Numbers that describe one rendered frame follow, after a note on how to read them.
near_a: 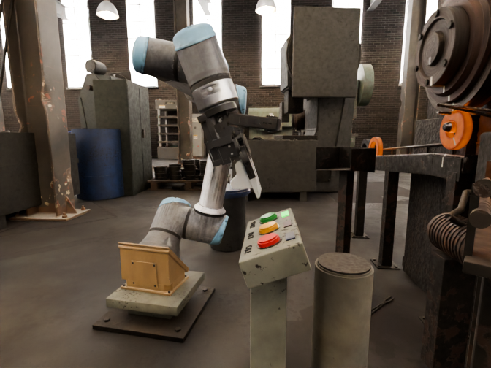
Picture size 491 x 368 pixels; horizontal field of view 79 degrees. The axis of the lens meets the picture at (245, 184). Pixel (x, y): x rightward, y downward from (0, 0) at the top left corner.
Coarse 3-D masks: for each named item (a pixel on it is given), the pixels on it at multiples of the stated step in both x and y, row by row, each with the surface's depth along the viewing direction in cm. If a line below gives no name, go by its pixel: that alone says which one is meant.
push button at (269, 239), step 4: (264, 236) 54; (268, 236) 53; (272, 236) 52; (276, 236) 52; (260, 240) 52; (264, 240) 51; (268, 240) 51; (272, 240) 51; (276, 240) 51; (260, 244) 51; (264, 244) 51; (268, 244) 51; (272, 244) 51
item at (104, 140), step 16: (80, 144) 360; (96, 144) 362; (112, 144) 373; (80, 160) 364; (96, 160) 364; (112, 160) 375; (80, 176) 367; (96, 176) 366; (112, 176) 377; (80, 192) 372; (96, 192) 370; (112, 192) 379
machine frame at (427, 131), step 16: (432, 112) 158; (416, 128) 163; (432, 128) 147; (480, 128) 114; (416, 144) 162; (416, 176) 162; (432, 176) 147; (416, 192) 162; (432, 192) 147; (416, 208) 162; (432, 208) 147; (416, 224) 161; (416, 240) 161; (416, 256) 161; (416, 272) 161
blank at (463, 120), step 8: (456, 112) 115; (464, 112) 112; (448, 120) 120; (456, 120) 115; (464, 120) 111; (472, 120) 111; (440, 128) 125; (464, 128) 111; (472, 128) 110; (440, 136) 125; (448, 136) 121; (456, 136) 115; (464, 136) 111; (448, 144) 120; (456, 144) 115; (464, 144) 114
